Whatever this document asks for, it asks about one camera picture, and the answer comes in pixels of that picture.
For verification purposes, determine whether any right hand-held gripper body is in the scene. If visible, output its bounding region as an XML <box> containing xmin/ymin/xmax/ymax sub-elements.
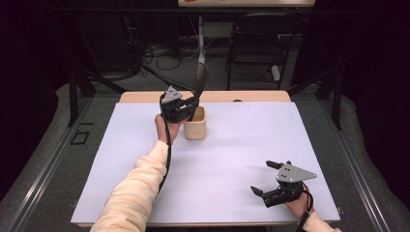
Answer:
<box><xmin>263</xmin><ymin>160</ymin><xmax>318</xmax><ymax>209</ymax></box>

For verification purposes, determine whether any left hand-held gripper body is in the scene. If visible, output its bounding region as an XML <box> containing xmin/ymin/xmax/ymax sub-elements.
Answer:
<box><xmin>159</xmin><ymin>85</ymin><xmax>196</xmax><ymax>124</ymax></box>

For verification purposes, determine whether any square wooden cup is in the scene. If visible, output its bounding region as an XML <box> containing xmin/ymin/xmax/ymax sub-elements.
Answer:
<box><xmin>183</xmin><ymin>105</ymin><xmax>207</xmax><ymax>141</ymax></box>

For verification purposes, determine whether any black spatula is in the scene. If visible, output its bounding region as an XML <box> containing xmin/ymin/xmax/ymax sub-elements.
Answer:
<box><xmin>188</xmin><ymin>61</ymin><xmax>210</xmax><ymax>123</ymax></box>

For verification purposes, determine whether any person's left hand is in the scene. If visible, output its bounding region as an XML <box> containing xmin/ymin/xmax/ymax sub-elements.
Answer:
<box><xmin>154</xmin><ymin>114</ymin><xmax>184</xmax><ymax>145</ymax></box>

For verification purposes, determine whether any person's right hand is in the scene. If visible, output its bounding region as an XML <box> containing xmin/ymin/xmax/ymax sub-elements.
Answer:
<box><xmin>283</xmin><ymin>183</ymin><xmax>314</xmax><ymax>221</ymax></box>

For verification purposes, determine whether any wooden table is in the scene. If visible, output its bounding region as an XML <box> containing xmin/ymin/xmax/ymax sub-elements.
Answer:
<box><xmin>76</xmin><ymin>90</ymin><xmax>337</xmax><ymax>228</ymax></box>

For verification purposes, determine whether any white table mat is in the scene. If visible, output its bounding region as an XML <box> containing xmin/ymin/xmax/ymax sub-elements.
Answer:
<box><xmin>71</xmin><ymin>101</ymin><xmax>341</xmax><ymax>225</ymax></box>

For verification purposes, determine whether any white desk leg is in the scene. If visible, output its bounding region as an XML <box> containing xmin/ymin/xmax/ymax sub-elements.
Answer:
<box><xmin>195</xmin><ymin>15</ymin><xmax>207</xmax><ymax>82</ymax></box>

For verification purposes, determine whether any black folding chair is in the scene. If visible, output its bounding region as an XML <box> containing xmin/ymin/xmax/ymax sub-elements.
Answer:
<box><xmin>225</xmin><ymin>12</ymin><xmax>304</xmax><ymax>92</ymax></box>

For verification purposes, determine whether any black metal stand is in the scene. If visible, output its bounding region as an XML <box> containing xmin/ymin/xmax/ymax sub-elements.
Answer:
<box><xmin>66</xmin><ymin>69</ymin><xmax>129</xmax><ymax>129</ymax></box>
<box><xmin>286</xmin><ymin>69</ymin><xmax>343</xmax><ymax>131</ymax></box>

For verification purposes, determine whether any background wooden desk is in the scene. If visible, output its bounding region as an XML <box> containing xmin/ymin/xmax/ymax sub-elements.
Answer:
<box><xmin>177</xmin><ymin>0</ymin><xmax>316</xmax><ymax>9</ymax></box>

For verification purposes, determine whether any left hand-held gripper cable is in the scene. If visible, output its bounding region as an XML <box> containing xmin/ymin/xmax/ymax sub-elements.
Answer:
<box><xmin>156</xmin><ymin>95</ymin><xmax>173</xmax><ymax>198</ymax></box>

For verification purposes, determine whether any hand-held gripper cable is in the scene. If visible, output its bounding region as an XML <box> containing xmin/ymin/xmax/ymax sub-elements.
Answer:
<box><xmin>156</xmin><ymin>95</ymin><xmax>173</xmax><ymax>198</ymax></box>
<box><xmin>295</xmin><ymin>189</ymin><xmax>315</xmax><ymax>232</ymax></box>

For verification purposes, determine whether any right hand-held gripper cable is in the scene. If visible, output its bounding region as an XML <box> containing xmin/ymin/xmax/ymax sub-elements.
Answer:
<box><xmin>295</xmin><ymin>189</ymin><xmax>315</xmax><ymax>232</ymax></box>

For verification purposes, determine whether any bundle of floor cables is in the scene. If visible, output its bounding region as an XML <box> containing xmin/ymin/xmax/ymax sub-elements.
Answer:
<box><xmin>127</xmin><ymin>18</ymin><xmax>201</xmax><ymax>81</ymax></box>

